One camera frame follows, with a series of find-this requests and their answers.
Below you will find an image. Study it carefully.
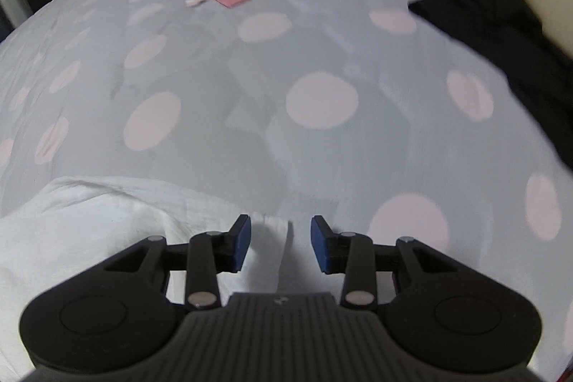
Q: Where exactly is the grey pink-dotted bed sheet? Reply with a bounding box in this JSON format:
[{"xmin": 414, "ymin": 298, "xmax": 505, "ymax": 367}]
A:
[{"xmin": 0, "ymin": 0, "xmax": 573, "ymax": 382}]

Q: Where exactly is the white crinkled garment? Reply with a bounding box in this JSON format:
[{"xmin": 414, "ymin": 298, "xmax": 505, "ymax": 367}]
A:
[{"xmin": 0, "ymin": 175, "xmax": 314, "ymax": 374}]

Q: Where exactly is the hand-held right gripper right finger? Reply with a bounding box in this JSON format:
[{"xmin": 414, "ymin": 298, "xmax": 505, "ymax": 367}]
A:
[{"xmin": 310, "ymin": 214, "xmax": 467, "ymax": 311}]

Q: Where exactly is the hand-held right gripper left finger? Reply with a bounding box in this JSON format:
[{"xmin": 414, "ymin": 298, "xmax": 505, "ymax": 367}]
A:
[{"xmin": 103, "ymin": 214, "xmax": 252, "ymax": 311}]

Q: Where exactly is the black garment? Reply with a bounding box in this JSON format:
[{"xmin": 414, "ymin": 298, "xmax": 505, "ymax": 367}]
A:
[{"xmin": 396, "ymin": 0, "xmax": 573, "ymax": 173}]

